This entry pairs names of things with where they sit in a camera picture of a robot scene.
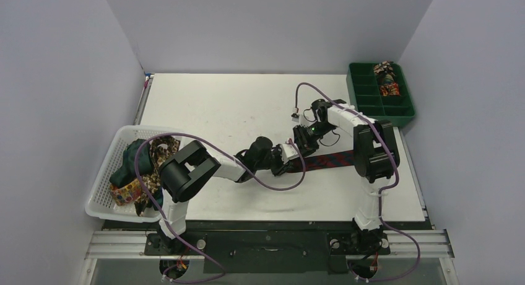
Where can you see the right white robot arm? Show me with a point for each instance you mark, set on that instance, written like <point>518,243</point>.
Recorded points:
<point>375,156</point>

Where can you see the red navy striped tie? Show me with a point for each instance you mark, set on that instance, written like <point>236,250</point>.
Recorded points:
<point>325,161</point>

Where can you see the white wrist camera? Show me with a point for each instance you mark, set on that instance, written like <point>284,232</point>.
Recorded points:
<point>289,151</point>
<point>299,118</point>

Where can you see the dark green tie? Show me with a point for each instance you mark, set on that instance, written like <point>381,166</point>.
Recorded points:
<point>132,157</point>

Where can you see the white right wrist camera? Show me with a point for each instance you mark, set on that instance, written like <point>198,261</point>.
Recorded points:
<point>299,118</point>

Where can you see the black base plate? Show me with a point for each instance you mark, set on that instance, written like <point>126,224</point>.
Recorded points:
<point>365,245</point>

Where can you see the brown patterned tie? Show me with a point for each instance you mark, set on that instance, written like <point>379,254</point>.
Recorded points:
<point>160,150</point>

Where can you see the colourful dotted tie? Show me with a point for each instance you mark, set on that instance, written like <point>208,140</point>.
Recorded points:
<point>126,194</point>

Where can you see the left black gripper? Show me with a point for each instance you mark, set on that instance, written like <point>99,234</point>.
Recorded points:
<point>281,166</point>

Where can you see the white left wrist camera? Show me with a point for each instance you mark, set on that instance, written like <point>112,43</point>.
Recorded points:
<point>289,151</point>

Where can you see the aluminium rail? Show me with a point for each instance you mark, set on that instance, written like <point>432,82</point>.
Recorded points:
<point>147,245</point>

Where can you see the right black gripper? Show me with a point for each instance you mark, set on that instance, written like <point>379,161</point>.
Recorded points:
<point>301,144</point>

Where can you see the green compartment tray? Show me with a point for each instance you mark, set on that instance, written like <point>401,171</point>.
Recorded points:
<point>369,96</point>

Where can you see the rolled red patterned tie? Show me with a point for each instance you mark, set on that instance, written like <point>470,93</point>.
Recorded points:
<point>390,89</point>

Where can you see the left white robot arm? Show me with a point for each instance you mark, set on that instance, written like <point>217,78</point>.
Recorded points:
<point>184,174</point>

